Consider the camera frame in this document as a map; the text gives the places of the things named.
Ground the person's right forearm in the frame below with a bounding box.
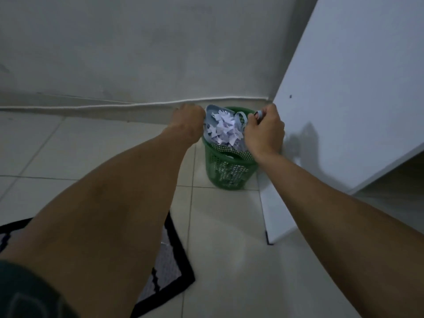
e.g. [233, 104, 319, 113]
[253, 151, 424, 318]

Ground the white cabinet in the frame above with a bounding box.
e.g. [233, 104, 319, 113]
[258, 0, 424, 246]

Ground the light blue plastic tray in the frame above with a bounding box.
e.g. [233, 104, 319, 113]
[203, 104, 264, 153]

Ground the pile of shredded white paper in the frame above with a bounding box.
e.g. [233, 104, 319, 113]
[207, 109, 246, 147]

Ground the person's left hand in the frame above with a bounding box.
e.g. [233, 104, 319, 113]
[170, 103, 206, 146]

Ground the person's left forearm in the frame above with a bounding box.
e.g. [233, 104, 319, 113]
[0, 126, 199, 318]

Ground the green perforated plastic waste basket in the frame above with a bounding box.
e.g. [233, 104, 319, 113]
[202, 107, 261, 191]

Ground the black and grey floor mat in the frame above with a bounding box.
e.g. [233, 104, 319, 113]
[0, 211, 196, 318]

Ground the dark green shirt sleeve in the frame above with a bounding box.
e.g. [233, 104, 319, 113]
[0, 260, 80, 318]

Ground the white cable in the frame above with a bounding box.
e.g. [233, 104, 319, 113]
[0, 96, 271, 112]

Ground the person's right hand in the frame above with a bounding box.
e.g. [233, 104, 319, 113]
[244, 103, 286, 163]

